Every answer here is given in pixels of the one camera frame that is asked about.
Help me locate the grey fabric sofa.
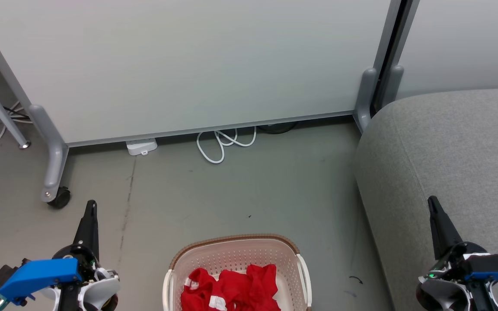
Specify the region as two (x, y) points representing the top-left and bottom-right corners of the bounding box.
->
(353, 87), (498, 311)

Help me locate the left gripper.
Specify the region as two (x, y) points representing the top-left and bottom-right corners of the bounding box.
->
(52, 200), (103, 281)

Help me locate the beige perforated laundry basket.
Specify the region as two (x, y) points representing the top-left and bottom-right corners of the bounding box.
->
(163, 234), (313, 311)

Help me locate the white partition panel dark edge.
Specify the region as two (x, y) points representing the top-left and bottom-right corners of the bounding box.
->
(392, 0), (498, 101)

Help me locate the coiled white cable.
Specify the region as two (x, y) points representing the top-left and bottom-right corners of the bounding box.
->
(195, 126), (258, 165)

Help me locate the white partition panel grey frame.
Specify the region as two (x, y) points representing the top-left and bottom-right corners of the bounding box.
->
(0, 0), (405, 148)

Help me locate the white power adapter box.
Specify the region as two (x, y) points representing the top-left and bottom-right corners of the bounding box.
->
(125, 138), (159, 156)

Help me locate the plain red garment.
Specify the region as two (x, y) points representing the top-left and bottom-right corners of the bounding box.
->
(219, 263), (282, 311)

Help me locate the black caster wheel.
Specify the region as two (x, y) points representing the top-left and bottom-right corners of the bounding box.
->
(48, 187), (71, 210)

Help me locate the grey partition foot with caster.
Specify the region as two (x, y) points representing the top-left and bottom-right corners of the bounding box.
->
(29, 104), (69, 203)

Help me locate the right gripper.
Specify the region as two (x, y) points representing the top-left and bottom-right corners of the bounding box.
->
(426, 196), (490, 286)

